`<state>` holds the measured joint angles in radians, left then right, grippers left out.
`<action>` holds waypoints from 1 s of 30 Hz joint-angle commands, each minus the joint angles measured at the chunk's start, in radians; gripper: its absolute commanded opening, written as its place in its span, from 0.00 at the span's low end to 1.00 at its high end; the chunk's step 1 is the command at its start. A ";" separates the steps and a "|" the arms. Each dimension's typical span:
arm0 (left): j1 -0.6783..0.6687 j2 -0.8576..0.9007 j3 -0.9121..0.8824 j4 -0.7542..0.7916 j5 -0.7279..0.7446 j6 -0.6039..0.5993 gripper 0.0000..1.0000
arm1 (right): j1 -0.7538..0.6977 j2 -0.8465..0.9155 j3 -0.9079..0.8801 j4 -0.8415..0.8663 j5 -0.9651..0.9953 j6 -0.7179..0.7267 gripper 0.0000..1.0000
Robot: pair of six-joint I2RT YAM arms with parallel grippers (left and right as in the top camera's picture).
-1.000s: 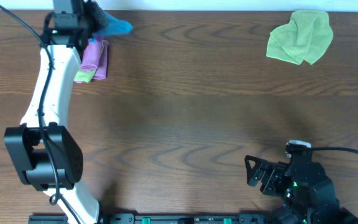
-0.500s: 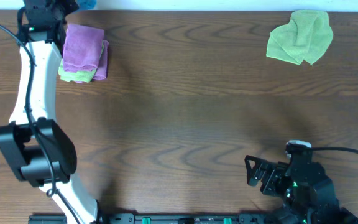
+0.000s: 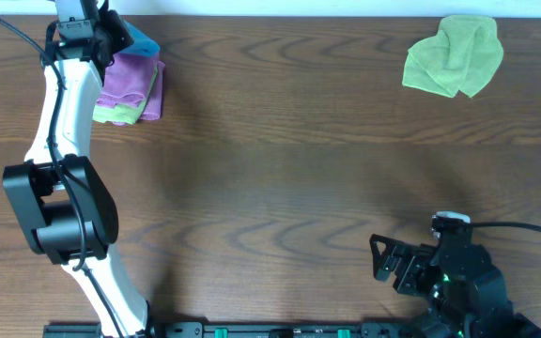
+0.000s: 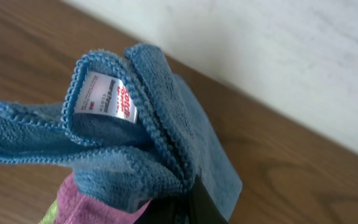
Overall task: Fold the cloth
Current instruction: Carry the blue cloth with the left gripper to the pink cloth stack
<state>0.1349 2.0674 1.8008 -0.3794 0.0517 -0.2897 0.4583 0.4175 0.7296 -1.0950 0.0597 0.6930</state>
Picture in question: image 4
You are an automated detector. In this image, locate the folded green cloth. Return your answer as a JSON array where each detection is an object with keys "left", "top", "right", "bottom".
[{"left": 39, "top": 199, "right": 58, "bottom": 224}]

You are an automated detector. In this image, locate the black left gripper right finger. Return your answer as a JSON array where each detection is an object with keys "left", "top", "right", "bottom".
[{"left": 188, "top": 175, "right": 228, "bottom": 224}]

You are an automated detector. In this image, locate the blue microfiber cloth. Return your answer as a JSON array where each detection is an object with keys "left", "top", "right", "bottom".
[{"left": 0, "top": 44, "right": 242, "bottom": 223}]

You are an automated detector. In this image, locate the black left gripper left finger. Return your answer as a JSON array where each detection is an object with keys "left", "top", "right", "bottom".
[{"left": 134, "top": 197, "right": 180, "bottom": 224}]

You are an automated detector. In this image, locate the folded purple cloth top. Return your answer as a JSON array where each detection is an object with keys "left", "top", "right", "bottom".
[{"left": 54, "top": 174, "right": 150, "bottom": 224}]

